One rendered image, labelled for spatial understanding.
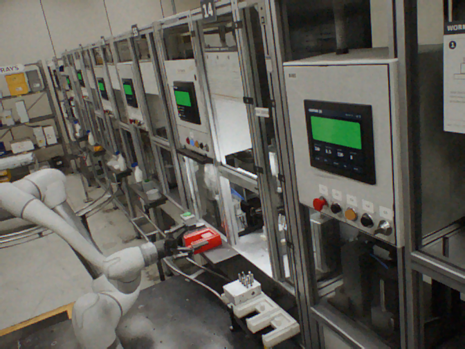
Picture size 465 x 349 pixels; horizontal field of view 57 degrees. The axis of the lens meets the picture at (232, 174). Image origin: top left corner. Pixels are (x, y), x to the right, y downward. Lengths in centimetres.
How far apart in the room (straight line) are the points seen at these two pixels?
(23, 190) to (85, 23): 744
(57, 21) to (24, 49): 81
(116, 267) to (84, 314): 30
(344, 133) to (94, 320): 130
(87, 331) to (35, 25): 767
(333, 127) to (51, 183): 133
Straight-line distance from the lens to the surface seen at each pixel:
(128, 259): 173
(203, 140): 205
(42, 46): 912
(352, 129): 111
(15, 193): 196
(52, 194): 204
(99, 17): 931
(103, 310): 196
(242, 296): 179
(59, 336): 233
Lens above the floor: 191
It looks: 18 degrees down
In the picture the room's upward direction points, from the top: 10 degrees counter-clockwise
